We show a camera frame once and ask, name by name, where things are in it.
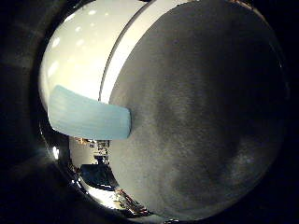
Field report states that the light blue plastic cup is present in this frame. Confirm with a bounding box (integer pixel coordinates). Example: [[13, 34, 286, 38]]
[[47, 84, 133, 141]]

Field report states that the dark grey table mat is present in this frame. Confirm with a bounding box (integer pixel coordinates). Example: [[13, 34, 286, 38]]
[[108, 0, 289, 222]]

